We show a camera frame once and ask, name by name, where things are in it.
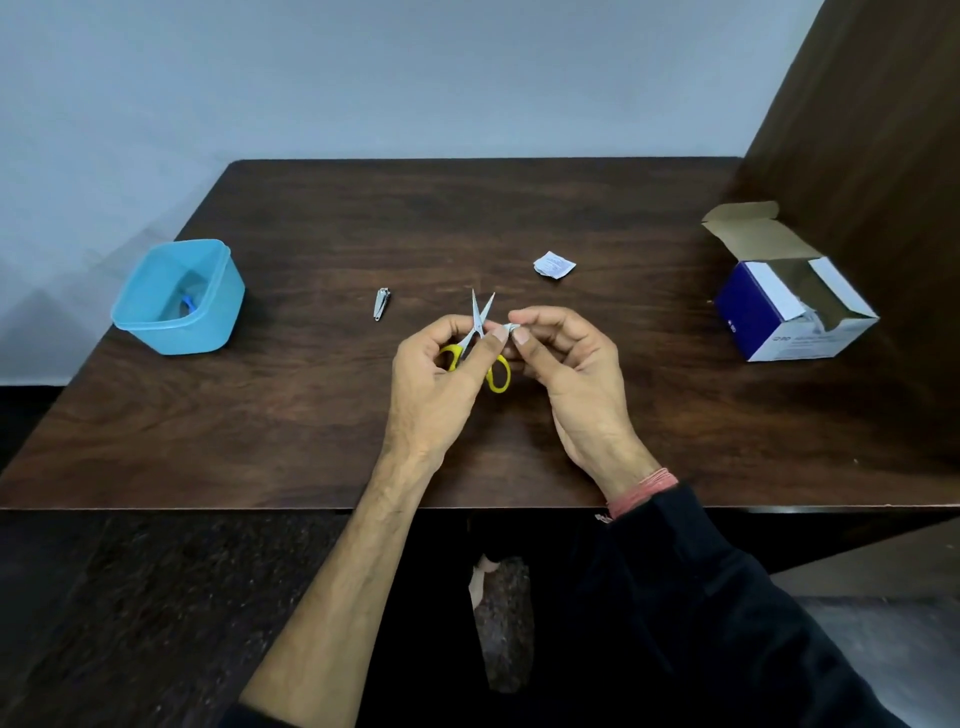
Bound person's right hand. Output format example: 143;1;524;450
501;305;662;502

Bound person's left hand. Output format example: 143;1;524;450
383;314;510;471

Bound yellow-handled small scissors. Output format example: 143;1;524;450
438;288;513;395

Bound person's left forearm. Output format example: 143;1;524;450
238;448;440;728

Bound person's right forearm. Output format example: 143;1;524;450
585;468;912;728

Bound pink thread wristband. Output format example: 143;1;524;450
596;468;680;523

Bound person's foot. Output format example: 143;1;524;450
468;553;502;610

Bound open blue and white box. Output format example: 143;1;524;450
701;200;880;363

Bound blue plastic container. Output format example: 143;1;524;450
111;239;246;357

